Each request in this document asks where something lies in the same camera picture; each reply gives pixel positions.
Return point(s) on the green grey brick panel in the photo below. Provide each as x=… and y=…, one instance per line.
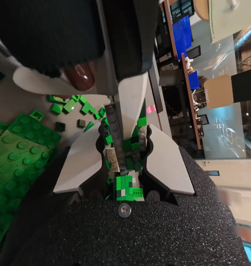
x=115, y=128

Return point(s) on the pink brick pig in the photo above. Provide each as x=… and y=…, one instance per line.
x=150, y=109

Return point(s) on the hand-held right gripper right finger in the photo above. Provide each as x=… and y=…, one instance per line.
x=169, y=164

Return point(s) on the large green studded plate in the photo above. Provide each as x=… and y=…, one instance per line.
x=19, y=166

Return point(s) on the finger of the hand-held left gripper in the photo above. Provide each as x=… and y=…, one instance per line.
x=109, y=72
x=133, y=99

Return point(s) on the open instruction booklet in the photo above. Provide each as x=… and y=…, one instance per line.
x=231, y=25

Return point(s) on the brown-topped table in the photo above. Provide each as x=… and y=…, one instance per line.
x=170, y=31
x=195, y=124

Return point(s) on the blue storage bin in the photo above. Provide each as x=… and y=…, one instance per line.
x=181, y=35
x=193, y=80

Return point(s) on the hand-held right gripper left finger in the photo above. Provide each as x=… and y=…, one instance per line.
x=79, y=162

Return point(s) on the tan board stand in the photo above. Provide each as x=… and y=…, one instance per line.
x=219, y=91

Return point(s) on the green mosaic brick panel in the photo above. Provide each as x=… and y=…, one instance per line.
x=125, y=187

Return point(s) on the silver ventilation duct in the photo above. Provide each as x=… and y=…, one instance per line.
x=248, y=34

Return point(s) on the person's left hand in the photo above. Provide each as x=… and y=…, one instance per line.
x=81, y=76

